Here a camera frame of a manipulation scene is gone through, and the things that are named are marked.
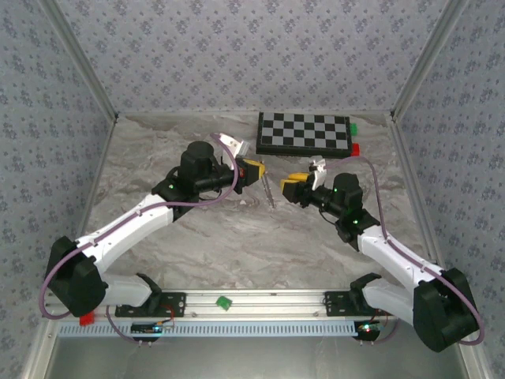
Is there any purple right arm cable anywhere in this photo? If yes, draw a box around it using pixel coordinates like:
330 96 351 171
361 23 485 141
323 156 485 348

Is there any black grey chessboard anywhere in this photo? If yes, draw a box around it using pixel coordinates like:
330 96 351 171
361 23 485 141
255 111 354 160

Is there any grey metal shelf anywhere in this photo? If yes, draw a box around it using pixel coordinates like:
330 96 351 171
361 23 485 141
47 335 474 379

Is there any aluminium side beam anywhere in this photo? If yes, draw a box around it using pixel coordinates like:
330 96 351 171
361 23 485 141
21 114 120 379
387 112 492 379

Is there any aluminium frame post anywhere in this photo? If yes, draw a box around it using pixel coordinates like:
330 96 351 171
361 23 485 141
390 0 473 122

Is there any small circuit board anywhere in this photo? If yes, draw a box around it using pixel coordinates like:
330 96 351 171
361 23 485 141
353 321 384 340
129 321 165 336

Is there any slotted grey cable duct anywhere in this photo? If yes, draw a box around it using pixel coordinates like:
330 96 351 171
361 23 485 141
58 318 362 338

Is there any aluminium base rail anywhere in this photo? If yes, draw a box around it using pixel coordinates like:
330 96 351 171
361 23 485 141
43 289 399 320

